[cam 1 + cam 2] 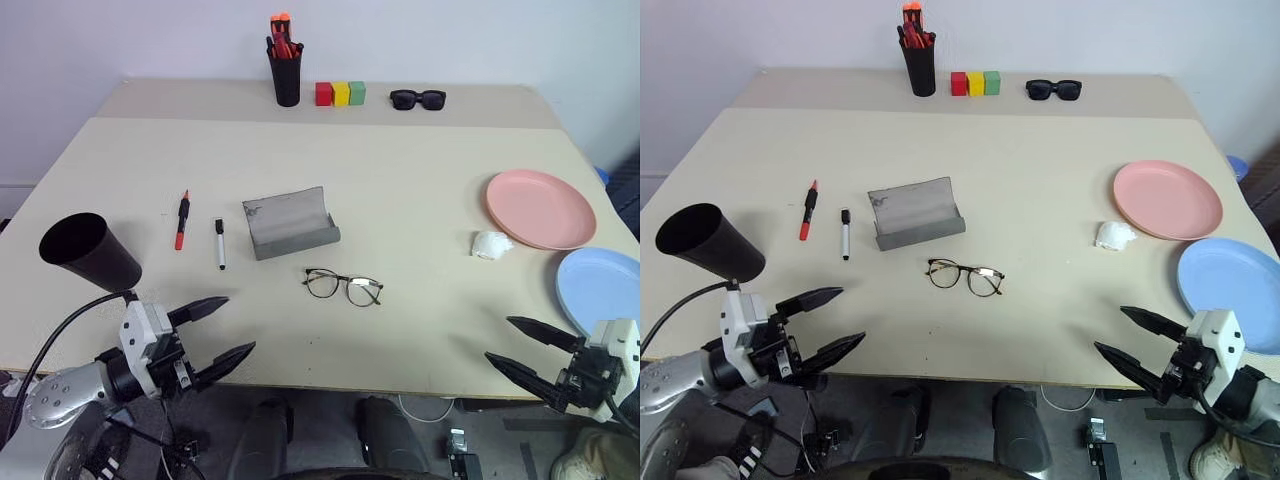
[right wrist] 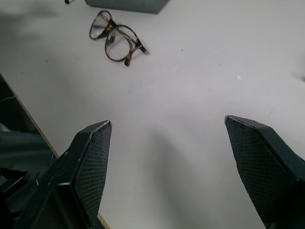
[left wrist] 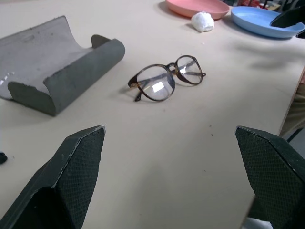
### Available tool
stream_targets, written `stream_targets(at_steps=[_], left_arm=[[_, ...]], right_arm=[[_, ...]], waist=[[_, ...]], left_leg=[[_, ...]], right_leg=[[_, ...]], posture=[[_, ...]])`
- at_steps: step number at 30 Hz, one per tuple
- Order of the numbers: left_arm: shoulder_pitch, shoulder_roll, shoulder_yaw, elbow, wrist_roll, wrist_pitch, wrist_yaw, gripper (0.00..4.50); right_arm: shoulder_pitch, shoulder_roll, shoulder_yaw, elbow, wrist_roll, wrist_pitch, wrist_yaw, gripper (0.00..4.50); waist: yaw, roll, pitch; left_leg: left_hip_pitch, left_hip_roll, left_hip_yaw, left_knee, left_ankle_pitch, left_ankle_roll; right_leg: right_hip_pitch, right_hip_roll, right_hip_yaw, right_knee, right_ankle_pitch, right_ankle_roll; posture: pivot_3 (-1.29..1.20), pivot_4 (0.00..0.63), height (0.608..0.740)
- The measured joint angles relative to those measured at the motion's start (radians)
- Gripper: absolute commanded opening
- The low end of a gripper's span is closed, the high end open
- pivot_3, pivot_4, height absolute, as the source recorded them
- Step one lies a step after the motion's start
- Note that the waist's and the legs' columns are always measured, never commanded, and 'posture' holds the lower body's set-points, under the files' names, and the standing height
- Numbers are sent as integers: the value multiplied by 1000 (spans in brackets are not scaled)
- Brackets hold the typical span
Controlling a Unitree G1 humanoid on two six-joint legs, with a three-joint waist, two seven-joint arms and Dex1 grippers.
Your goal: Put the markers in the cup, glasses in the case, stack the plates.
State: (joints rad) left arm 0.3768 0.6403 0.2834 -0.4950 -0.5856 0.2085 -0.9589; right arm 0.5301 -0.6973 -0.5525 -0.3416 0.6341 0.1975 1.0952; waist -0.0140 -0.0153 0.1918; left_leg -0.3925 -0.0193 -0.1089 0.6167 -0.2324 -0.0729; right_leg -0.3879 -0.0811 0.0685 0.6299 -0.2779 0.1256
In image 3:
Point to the grey open glasses case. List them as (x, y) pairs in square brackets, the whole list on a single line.
[(78, 76)]

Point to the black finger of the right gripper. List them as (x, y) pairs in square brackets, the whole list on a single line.
[(289, 19)]

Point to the pink plate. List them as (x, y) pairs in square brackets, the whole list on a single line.
[(197, 6)]

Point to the small black object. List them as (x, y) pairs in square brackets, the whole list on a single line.
[(2, 158)]

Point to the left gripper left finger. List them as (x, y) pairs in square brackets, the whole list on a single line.
[(71, 171)]

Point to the white crumpled tissue ball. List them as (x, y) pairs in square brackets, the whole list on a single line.
[(202, 21)]

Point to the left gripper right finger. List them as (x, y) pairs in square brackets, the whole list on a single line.
[(269, 171)]

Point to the khaki cloth beside table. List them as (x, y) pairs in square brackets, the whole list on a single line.
[(296, 107)]

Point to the blue plate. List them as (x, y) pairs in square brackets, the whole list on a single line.
[(255, 20)]

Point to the tortoiseshell round eyeglasses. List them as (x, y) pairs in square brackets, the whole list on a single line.
[(169, 67)]

